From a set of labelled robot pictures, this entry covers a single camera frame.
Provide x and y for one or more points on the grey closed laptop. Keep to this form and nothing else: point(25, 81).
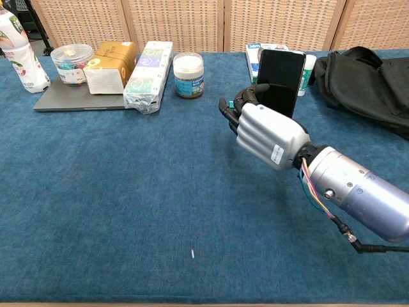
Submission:
point(64, 99)

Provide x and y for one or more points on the long plastic-wrapped tissue pack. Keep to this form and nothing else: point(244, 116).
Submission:
point(147, 80)

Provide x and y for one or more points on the clear tub of colourful clips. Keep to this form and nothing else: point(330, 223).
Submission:
point(68, 64)

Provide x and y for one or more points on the gold tissue pack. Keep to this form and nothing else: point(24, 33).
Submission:
point(112, 60)

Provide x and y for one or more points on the white drink bottle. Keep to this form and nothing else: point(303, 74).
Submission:
point(22, 64)

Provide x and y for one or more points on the black smartphone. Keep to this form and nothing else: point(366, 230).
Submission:
point(281, 70)

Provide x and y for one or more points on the woven rattan folding screen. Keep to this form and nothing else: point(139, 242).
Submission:
point(179, 22)

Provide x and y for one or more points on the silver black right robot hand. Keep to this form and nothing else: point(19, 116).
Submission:
point(271, 134)

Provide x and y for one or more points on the black tripod leg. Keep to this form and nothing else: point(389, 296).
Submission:
point(40, 32)

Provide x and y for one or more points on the white glue stick green label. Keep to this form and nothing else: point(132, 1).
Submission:
point(310, 62)

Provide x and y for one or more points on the black fabric backpack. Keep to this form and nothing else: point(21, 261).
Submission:
point(358, 80)

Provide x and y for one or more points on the brown-filled jar blue label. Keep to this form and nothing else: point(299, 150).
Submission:
point(188, 86)

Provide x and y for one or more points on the correction tape blister pack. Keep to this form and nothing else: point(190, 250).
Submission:
point(252, 64)

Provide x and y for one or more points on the blue table cloth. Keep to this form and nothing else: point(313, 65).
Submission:
point(159, 192)

